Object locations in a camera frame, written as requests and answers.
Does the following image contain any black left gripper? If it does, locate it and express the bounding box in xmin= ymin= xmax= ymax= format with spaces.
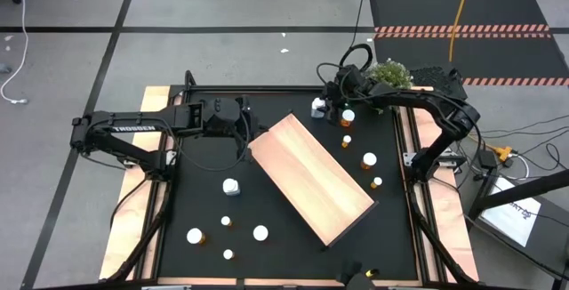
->
xmin=235 ymin=95 xmax=270 ymax=163

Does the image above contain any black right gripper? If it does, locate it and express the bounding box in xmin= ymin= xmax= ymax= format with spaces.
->
xmin=320 ymin=64 xmax=373 ymax=126

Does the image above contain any white melatonin bottle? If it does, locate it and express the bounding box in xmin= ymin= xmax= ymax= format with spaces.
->
xmin=309 ymin=97 xmax=328 ymax=119
xmin=221 ymin=177 xmax=242 ymax=197

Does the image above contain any potted green plant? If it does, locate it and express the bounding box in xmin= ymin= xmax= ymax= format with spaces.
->
xmin=363 ymin=57 xmax=415 ymax=116

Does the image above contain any black perforated box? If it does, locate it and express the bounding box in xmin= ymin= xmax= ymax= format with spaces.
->
xmin=408 ymin=65 xmax=468 ymax=102

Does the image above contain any black striped-edge floor mat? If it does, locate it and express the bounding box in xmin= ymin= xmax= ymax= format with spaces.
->
xmin=374 ymin=31 xmax=569 ymax=87
xmin=368 ymin=0 xmax=552 ymax=33

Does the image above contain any black power adapter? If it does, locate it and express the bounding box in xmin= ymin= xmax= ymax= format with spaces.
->
xmin=477 ymin=149 xmax=499 ymax=171

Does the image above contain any yellow power plug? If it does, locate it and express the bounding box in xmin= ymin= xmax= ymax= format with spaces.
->
xmin=493 ymin=145 xmax=515 ymax=162

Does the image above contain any white paper sheet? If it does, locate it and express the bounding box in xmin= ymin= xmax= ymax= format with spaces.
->
xmin=479 ymin=176 xmax=541 ymax=249

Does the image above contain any black side table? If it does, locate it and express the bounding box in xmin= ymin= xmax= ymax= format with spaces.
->
xmin=464 ymin=169 xmax=569 ymax=290

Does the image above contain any black table frame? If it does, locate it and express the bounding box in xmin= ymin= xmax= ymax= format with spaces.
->
xmin=106 ymin=69 xmax=479 ymax=290

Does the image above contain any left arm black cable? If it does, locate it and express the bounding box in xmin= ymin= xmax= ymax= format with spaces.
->
xmin=171 ymin=116 xmax=252 ymax=173

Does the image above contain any black coiled floor cable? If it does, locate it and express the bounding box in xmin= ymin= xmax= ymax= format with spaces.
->
xmin=339 ymin=0 xmax=374 ymax=74

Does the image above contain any yellow cable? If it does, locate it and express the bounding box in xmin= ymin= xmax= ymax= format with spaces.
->
xmin=447 ymin=0 xmax=477 ymax=63

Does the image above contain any white cable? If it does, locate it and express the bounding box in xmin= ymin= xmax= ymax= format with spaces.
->
xmin=0 ymin=0 xmax=30 ymax=106

